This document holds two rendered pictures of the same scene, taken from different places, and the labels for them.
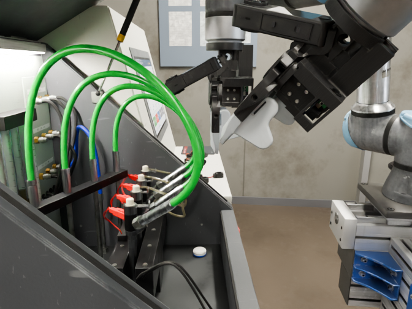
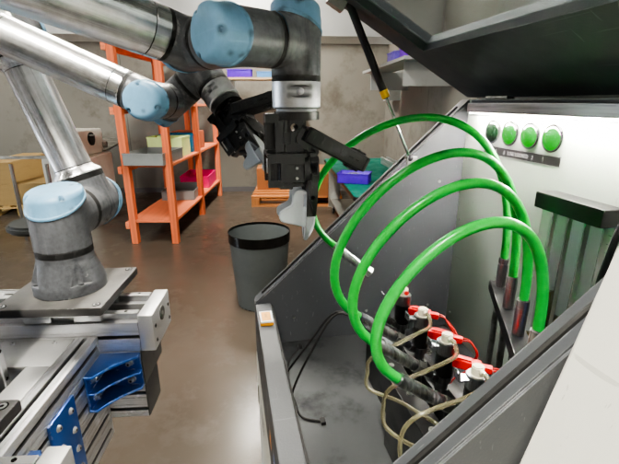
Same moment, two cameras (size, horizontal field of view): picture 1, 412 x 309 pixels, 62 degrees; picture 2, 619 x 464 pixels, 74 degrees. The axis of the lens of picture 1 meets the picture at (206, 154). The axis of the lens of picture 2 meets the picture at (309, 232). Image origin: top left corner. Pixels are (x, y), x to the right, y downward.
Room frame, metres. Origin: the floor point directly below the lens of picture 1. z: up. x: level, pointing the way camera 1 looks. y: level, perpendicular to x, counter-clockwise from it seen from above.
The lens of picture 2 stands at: (1.34, -0.12, 1.44)
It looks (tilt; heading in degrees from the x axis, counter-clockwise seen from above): 18 degrees down; 171
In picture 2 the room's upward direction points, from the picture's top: straight up
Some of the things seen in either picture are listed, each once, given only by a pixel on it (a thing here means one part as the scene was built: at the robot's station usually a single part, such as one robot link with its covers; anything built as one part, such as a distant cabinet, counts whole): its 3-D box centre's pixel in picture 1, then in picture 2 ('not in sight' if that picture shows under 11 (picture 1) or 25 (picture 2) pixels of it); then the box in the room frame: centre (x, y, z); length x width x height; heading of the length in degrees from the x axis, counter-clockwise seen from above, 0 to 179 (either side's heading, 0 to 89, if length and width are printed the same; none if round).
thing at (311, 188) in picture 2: not in sight; (309, 189); (0.69, -0.02, 1.31); 0.05 x 0.02 x 0.09; 2
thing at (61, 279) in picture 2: not in sight; (67, 266); (0.39, -0.53, 1.09); 0.15 x 0.15 x 0.10
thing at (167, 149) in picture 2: not in sight; (176, 128); (-4.18, -0.94, 1.12); 2.52 x 0.66 x 2.25; 174
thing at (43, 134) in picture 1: (46, 135); not in sight; (0.91, 0.43, 1.20); 0.13 x 0.03 x 0.31; 2
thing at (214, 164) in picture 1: (197, 168); not in sight; (1.38, 0.04, 0.96); 0.70 x 0.22 x 0.03; 2
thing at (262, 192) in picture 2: not in sight; (297, 184); (-4.83, 0.66, 0.24); 1.33 x 0.93 x 0.48; 84
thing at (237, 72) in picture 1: (228, 76); (292, 150); (0.67, -0.04, 1.37); 0.09 x 0.08 x 0.12; 92
